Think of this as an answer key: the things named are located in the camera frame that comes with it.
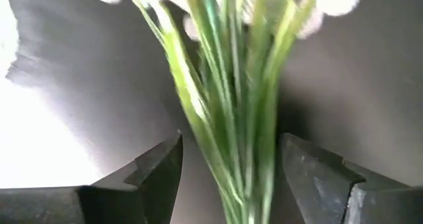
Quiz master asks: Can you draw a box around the white artificial flower bunch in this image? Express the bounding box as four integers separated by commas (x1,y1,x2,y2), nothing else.
81,0,368,224

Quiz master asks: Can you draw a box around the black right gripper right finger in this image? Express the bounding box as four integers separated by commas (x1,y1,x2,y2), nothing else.
280,133,423,224

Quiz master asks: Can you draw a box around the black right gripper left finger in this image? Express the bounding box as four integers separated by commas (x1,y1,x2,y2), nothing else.
0,133,184,224

